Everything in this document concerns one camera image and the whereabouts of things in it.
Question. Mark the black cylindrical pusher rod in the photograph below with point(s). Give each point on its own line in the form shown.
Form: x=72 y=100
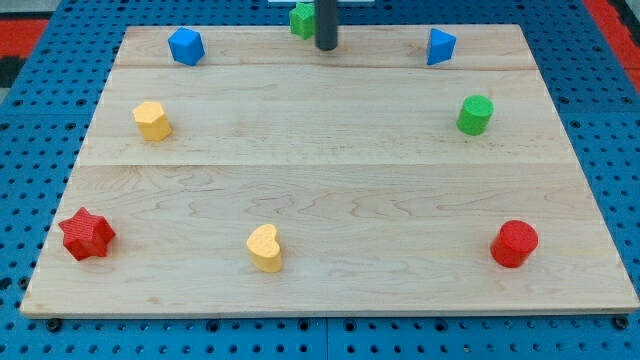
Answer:
x=326 y=24

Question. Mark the blue cube block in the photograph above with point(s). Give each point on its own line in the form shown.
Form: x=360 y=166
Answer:
x=186 y=46

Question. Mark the wooden board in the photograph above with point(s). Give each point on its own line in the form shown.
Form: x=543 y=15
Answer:
x=383 y=206

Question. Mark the green star block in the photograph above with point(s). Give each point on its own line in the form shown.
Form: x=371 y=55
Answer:
x=302 y=20

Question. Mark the blue triangular prism block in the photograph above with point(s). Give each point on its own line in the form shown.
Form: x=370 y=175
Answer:
x=440 y=47

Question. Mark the green cylinder block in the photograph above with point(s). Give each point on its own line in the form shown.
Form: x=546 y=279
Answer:
x=474 y=115

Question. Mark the yellow hexagon block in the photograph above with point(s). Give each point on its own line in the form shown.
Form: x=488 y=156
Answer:
x=152 y=121

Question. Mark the yellow heart block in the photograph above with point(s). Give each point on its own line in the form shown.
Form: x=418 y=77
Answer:
x=264 y=248

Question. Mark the red cylinder block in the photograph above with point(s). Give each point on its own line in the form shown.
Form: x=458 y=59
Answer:
x=515 y=241

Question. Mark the red star block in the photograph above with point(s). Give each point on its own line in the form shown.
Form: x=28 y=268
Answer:
x=86 y=235

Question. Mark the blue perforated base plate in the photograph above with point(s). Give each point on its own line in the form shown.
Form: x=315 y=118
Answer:
x=50 y=105

